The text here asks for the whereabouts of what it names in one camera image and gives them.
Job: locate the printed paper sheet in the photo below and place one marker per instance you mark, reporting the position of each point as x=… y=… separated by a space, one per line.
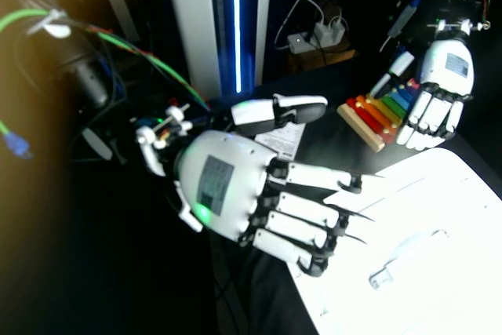
x=284 y=143

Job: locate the rainbow toy xylophone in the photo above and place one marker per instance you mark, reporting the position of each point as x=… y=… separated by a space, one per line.
x=372 y=119

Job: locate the white plastic lid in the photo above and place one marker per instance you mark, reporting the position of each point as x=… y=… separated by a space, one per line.
x=431 y=272

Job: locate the white power strip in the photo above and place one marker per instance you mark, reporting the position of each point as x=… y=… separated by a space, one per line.
x=300 y=42

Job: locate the white column with blue light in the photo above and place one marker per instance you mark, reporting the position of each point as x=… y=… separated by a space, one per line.
x=196 y=17

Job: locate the brown cardboard piece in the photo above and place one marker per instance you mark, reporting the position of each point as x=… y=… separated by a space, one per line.
x=337 y=58

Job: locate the white plug charger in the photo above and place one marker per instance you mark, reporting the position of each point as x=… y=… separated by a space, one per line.
x=329 y=33

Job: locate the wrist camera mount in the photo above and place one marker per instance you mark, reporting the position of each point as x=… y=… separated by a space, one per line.
x=192 y=219

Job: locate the white post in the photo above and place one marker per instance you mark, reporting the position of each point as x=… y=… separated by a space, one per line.
x=123 y=13

